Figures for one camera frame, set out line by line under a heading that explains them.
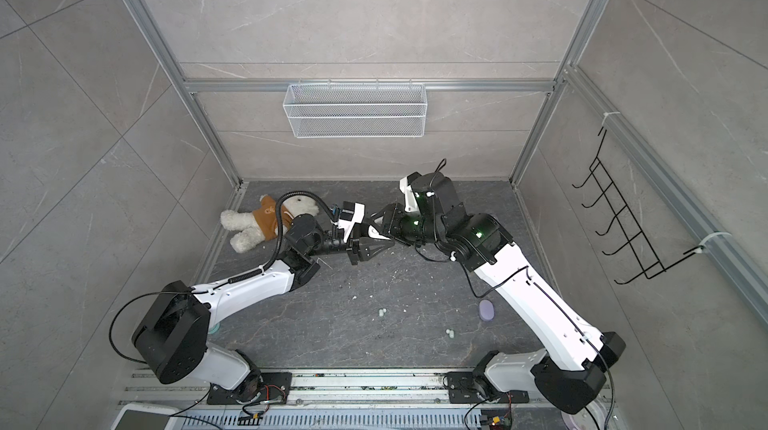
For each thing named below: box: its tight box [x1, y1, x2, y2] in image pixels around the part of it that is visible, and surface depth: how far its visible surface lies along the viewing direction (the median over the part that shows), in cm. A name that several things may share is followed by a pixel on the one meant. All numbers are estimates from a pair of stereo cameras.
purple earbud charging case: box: [478, 299, 496, 322], surface depth 87 cm
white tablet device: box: [110, 402, 181, 430], surface depth 68 cm
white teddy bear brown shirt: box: [220, 195, 319, 253], surface depth 100 cm
